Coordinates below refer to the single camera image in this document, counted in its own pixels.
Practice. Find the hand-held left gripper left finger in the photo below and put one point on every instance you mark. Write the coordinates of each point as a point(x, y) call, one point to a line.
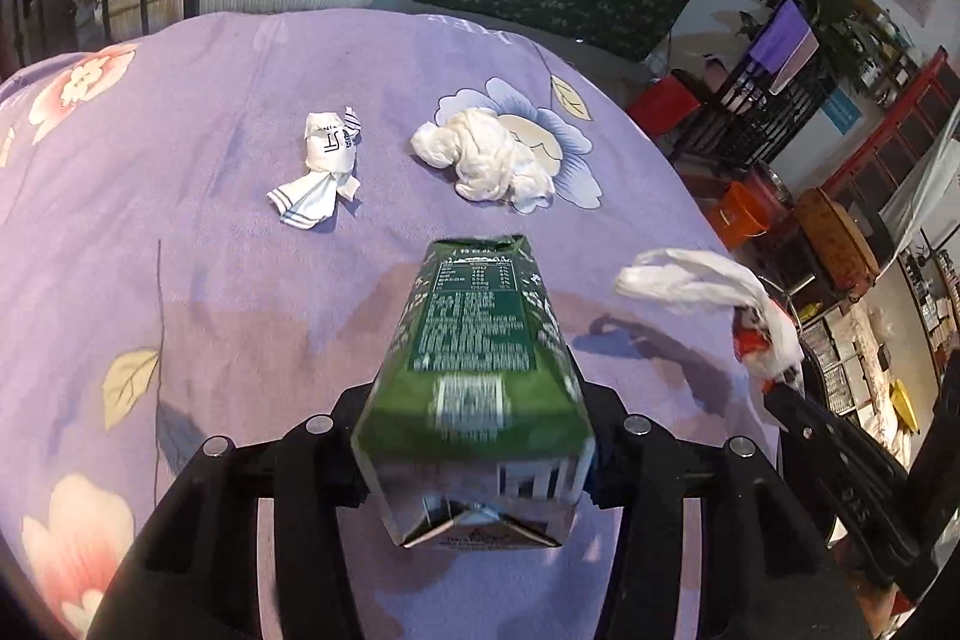
point(337, 452)

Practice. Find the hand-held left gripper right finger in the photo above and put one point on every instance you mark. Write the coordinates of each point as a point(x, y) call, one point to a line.
point(611, 452)

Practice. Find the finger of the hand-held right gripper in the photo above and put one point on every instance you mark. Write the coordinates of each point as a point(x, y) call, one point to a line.
point(840, 475)

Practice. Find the green milk carton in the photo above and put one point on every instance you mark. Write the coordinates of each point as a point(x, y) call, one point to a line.
point(472, 340)

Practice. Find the white plastic bag red print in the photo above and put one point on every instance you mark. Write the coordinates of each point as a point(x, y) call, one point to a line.
point(697, 280)

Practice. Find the purple floral tablecloth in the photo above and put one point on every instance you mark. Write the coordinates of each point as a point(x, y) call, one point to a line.
point(225, 250)

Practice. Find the orange bucket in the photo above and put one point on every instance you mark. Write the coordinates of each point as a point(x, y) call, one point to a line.
point(739, 216)

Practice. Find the white striped crumpled wrapper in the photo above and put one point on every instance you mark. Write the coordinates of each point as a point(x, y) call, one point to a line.
point(322, 160)

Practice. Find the crumpled white tissue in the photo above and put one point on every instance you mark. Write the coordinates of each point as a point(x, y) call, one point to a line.
point(480, 153)

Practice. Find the red wooden cabinet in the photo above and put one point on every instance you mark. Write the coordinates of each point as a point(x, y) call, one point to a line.
point(900, 138)

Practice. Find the red paper bag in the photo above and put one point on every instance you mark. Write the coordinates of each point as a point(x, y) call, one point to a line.
point(664, 104)

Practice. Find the purple hanging cloth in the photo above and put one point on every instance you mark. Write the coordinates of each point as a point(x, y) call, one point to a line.
point(780, 44)

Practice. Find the green potted plant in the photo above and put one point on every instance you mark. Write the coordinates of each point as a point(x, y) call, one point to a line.
point(832, 10)

